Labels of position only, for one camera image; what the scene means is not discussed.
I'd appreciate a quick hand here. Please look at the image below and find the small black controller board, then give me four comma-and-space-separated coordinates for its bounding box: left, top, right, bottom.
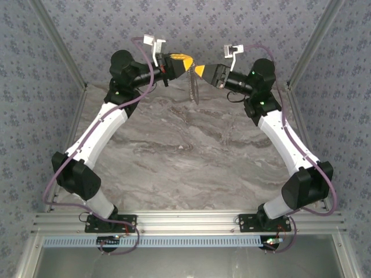
96, 236, 121, 252
260, 236, 284, 250

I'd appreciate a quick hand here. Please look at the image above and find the grey metal lower shelf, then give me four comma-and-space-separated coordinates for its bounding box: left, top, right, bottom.
14, 233, 362, 278

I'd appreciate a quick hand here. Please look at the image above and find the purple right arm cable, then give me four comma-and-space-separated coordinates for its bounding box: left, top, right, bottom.
243, 43, 339, 253

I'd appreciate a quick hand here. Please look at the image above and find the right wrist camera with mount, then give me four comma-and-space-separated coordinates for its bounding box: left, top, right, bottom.
222, 43, 245, 72

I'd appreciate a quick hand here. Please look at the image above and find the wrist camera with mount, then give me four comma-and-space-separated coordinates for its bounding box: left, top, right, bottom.
222, 43, 245, 72
143, 34, 166, 68

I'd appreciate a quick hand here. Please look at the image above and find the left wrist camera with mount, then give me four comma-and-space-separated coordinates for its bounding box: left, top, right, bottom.
143, 34, 166, 68

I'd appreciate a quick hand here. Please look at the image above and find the aluminium corner post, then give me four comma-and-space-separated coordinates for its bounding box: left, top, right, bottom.
28, 0, 88, 92
286, 0, 346, 91

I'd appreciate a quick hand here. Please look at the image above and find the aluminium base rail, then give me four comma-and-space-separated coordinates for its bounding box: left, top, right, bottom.
31, 210, 348, 235

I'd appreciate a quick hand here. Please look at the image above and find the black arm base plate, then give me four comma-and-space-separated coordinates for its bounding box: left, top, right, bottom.
238, 213, 292, 233
84, 213, 138, 233

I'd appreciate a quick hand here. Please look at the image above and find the grey slotted cable duct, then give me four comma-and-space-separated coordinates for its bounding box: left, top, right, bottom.
43, 235, 263, 248

